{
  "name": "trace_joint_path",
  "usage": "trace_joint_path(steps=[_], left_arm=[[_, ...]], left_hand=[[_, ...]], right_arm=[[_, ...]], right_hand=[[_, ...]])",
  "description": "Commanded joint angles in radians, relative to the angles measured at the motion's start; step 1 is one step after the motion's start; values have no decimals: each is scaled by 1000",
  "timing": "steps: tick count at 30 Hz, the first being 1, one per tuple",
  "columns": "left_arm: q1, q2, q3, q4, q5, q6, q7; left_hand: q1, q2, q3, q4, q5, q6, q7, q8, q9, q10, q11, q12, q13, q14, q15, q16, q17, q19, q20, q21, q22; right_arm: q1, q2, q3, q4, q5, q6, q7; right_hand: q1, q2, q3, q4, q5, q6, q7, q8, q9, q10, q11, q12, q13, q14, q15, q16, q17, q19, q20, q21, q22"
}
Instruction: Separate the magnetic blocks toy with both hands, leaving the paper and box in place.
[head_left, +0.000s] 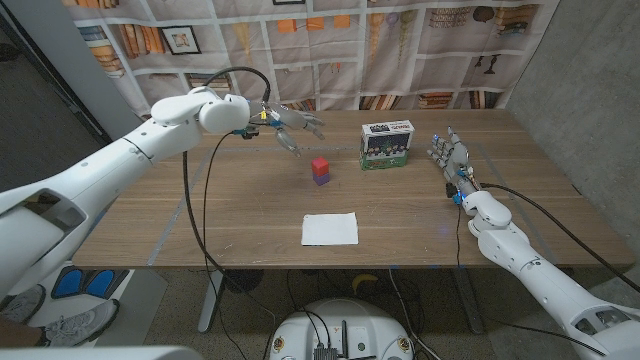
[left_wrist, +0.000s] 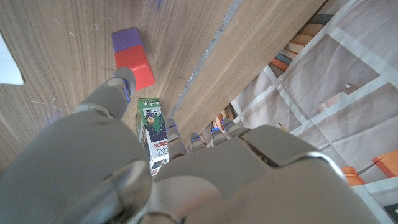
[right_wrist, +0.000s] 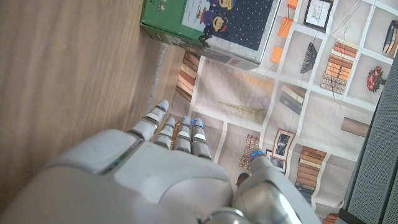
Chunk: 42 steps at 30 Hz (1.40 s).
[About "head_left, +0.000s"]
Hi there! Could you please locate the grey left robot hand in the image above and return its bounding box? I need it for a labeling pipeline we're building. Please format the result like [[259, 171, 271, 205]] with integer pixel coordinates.
[[248, 101, 327, 159]]

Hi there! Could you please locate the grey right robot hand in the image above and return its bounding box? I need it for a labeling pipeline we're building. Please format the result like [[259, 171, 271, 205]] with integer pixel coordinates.
[[427, 126, 483, 199]]

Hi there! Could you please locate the Peanuts puzzle box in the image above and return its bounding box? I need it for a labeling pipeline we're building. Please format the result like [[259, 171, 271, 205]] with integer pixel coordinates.
[[359, 119, 416, 172]]

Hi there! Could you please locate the printed bookshelf backdrop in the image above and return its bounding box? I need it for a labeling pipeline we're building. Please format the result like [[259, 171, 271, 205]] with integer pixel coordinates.
[[62, 0, 561, 119]]

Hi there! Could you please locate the white paper sheet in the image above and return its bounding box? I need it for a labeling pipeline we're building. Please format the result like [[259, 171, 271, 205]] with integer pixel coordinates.
[[301, 212, 360, 247]]

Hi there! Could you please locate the dark grey table leg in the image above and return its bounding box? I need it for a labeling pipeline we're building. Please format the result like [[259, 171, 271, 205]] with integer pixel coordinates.
[[452, 268, 485, 335]]

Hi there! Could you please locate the yellow curved floor object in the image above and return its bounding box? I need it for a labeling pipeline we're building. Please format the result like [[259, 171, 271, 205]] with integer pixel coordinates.
[[351, 273, 380, 295]]

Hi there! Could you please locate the black round floor object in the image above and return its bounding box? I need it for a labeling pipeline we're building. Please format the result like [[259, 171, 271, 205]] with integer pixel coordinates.
[[223, 269, 265, 294]]

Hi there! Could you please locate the white robot torso base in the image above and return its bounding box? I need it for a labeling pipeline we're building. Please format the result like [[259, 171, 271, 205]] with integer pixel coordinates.
[[268, 298, 415, 360]]

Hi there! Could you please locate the light grey table leg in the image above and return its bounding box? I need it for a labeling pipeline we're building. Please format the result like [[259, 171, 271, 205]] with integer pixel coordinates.
[[198, 269, 225, 335]]

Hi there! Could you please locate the blue foot pedal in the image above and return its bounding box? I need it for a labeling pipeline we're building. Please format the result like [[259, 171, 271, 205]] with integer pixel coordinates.
[[84, 269, 115, 299], [51, 268, 84, 300]]

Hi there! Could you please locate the grey sneaker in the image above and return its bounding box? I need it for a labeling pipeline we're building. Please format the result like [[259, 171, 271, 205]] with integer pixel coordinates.
[[0, 283, 47, 324], [42, 298, 120, 349]]

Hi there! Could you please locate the white robot chest edge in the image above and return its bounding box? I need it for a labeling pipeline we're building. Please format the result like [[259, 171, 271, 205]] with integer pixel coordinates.
[[0, 345, 204, 360]]

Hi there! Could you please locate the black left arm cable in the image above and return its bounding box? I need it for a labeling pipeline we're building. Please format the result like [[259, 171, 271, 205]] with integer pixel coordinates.
[[181, 66, 281, 360]]

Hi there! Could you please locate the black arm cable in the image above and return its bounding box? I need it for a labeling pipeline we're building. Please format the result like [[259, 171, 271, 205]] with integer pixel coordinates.
[[479, 182, 640, 294], [181, 66, 281, 360]]

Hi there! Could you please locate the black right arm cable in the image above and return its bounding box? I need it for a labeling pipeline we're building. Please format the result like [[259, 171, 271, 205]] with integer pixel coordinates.
[[479, 182, 640, 294]]

